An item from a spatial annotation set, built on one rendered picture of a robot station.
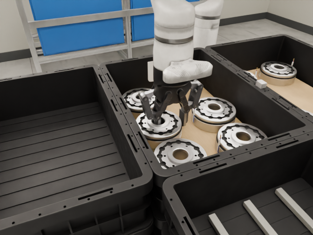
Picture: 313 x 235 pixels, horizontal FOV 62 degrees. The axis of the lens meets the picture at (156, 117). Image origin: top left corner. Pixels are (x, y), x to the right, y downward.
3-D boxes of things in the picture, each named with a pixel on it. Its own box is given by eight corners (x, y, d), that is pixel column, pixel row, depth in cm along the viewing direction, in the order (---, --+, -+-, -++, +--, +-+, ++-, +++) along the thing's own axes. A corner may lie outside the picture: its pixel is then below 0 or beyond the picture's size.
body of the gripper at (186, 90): (183, 50, 53) (180, 89, 59) (145, 56, 51) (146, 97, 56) (202, 64, 48) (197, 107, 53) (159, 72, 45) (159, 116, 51)
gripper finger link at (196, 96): (200, 84, 53) (189, 108, 56) (207, 85, 54) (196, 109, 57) (193, 78, 55) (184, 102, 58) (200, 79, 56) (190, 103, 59)
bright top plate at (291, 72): (303, 73, 76) (304, 72, 76) (278, 80, 73) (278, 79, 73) (277, 60, 84) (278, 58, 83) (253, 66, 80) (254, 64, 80)
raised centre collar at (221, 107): (199, 105, 62) (200, 103, 62) (216, 101, 64) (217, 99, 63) (210, 116, 58) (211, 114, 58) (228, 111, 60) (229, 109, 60)
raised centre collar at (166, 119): (144, 119, 58) (144, 116, 57) (164, 114, 59) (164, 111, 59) (152, 132, 54) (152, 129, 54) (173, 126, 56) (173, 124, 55)
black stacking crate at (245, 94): (104, 103, 72) (98, 65, 65) (198, 83, 81) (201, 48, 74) (158, 227, 42) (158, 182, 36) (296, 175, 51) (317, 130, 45)
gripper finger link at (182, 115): (184, 114, 57) (182, 127, 59) (186, 113, 57) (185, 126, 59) (179, 108, 58) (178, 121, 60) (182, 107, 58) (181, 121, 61)
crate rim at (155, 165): (98, 72, 66) (97, 63, 65) (201, 54, 75) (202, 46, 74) (157, 191, 37) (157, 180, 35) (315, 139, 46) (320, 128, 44)
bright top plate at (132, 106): (118, 92, 68) (118, 90, 67) (155, 87, 70) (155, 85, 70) (125, 114, 60) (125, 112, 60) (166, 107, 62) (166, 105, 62)
